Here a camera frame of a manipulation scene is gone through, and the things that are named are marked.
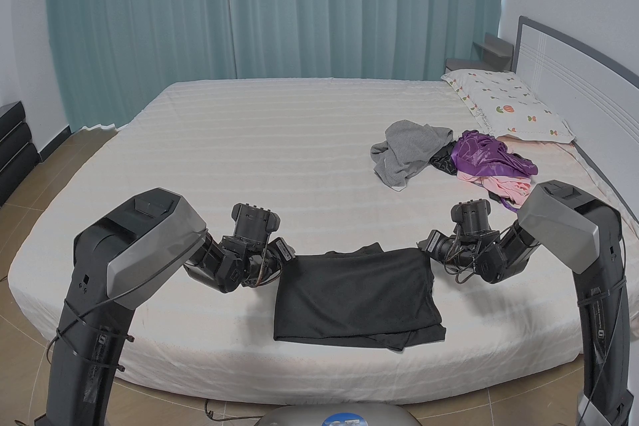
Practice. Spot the purple garment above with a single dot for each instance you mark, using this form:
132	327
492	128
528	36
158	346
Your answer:
479	154

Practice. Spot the black patterned garment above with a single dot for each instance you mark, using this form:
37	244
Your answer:
443	162

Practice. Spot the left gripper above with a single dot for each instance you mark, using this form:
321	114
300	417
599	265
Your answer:
282	254

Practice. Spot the black chest of drawers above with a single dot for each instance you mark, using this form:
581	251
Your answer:
15	149

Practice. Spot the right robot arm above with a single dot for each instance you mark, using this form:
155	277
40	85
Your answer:
564	224

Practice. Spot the pink garment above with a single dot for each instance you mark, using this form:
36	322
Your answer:
504	187

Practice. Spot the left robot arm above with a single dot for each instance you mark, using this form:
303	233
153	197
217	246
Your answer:
140	234

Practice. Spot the grey bedside table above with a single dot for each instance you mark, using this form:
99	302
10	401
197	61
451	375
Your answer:
494	48

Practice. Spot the black T-shirt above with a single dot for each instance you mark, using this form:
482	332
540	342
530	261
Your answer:
349	294

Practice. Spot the white printed pillow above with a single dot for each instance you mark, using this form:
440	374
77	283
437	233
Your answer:
509	107

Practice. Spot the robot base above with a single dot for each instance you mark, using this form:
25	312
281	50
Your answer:
299	416

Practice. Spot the grey garment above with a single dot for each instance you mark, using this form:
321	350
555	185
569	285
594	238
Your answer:
404	149

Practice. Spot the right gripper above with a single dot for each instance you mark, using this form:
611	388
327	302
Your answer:
434	245

